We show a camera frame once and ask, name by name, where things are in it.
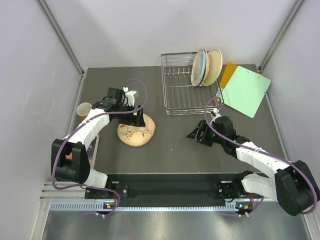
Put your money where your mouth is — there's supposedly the green cutting board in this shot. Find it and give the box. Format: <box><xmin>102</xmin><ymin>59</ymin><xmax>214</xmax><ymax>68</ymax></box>
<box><xmin>222</xmin><ymin>66</ymin><xmax>271</xmax><ymax>119</ymax></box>

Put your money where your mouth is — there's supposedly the orange mug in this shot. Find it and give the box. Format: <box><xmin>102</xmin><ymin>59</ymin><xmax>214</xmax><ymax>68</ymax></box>
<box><xmin>76</xmin><ymin>102</ymin><xmax>93</xmax><ymax>120</ymax></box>

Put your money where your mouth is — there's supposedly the blue and cream plate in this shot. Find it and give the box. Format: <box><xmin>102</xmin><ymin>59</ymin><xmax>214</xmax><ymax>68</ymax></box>
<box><xmin>191</xmin><ymin>49</ymin><xmax>209</xmax><ymax>87</ymax></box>

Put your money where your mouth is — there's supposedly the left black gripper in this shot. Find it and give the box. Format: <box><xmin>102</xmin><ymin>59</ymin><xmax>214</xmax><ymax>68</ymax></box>
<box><xmin>116</xmin><ymin>103</ymin><xmax>145</xmax><ymax>128</ymax></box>

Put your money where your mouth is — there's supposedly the bird plate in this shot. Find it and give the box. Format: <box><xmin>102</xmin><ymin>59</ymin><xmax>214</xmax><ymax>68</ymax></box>
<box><xmin>117</xmin><ymin>114</ymin><xmax>156</xmax><ymax>148</ymax></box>

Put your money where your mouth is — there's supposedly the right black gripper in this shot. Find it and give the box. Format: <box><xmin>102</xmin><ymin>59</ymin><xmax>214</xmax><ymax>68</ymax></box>
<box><xmin>187</xmin><ymin>120</ymin><xmax>226</xmax><ymax>147</ymax></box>

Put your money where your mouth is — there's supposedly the wire dish rack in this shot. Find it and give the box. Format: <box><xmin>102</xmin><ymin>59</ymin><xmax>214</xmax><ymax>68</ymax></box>
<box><xmin>160</xmin><ymin>52</ymin><xmax>224</xmax><ymax>116</ymax></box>

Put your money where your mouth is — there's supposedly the yellow cutting board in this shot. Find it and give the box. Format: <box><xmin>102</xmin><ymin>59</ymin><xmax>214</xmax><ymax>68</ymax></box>
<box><xmin>213</xmin><ymin>62</ymin><xmax>265</xmax><ymax>103</ymax></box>

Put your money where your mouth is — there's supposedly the purple cable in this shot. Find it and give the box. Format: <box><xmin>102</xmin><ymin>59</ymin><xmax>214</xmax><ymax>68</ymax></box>
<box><xmin>204</xmin><ymin>96</ymin><xmax>319</xmax><ymax>218</ymax></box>
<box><xmin>51</xmin><ymin>79</ymin><xmax>149</xmax><ymax>219</ymax></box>

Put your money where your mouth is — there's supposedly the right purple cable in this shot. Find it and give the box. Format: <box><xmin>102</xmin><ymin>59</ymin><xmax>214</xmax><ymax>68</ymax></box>
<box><xmin>204</xmin><ymin>96</ymin><xmax>319</xmax><ymax>218</ymax></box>

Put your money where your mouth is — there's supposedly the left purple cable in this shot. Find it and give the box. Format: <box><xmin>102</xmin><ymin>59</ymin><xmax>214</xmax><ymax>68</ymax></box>
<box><xmin>51</xmin><ymin>79</ymin><xmax>149</xmax><ymax>219</ymax></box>

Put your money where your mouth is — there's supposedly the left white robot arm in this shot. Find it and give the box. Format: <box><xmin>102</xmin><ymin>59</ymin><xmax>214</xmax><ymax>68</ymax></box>
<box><xmin>51</xmin><ymin>87</ymin><xmax>146</xmax><ymax>199</ymax></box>

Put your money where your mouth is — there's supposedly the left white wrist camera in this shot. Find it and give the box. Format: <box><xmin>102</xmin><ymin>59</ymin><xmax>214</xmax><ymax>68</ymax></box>
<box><xmin>123</xmin><ymin>87</ymin><xmax>139</xmax><ymax>107</ymax></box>

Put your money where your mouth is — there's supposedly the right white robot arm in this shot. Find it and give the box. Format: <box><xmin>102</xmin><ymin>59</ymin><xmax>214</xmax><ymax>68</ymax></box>
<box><xmin>187</xmin><ymin>115</ymin><xmax>320</xmax><ymax>216</ymax></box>

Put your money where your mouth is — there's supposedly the grey cable duct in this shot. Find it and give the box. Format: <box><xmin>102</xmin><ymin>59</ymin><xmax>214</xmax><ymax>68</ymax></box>
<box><xmin>49</xmin><ymin>199</ymin><xmax>252</xmax><ymax>213</ymax></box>

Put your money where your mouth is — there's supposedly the green and cream plate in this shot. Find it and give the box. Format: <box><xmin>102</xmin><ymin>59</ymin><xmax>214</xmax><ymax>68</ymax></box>
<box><xmin>202</xmin><ymin>48</ymin><xmax>223</xmax><ymax>87</ymax></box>

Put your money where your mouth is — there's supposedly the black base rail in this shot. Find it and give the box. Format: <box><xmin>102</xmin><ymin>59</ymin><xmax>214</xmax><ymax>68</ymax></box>
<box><xmin>84</xmin><ymin>180</ymin><xmax>253</xmax><ymax>201</ymax></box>

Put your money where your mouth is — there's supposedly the book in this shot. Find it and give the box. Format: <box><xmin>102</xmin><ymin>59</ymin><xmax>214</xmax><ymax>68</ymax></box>
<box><xmin>87</xmin><ymin>135</ymin><xmax>100</xmax><ymax>169</ymax></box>

